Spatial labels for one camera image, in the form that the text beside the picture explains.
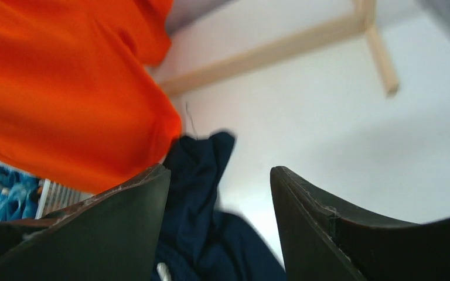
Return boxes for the blue patterned shorts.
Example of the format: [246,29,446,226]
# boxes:
[0,166,40,221]

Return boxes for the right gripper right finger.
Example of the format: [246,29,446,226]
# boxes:
[270,166,450,280]

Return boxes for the wooden clothes rack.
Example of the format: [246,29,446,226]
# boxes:
[159,1,400,96]

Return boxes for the navy shorts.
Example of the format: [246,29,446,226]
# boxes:
[151,131,287,280]

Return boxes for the white plastic basket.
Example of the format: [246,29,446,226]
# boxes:
[35,179,93,219]

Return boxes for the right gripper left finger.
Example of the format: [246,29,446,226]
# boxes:
[0,165,171,280]

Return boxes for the orange shorts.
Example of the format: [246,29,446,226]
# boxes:
[0,1,182,194]

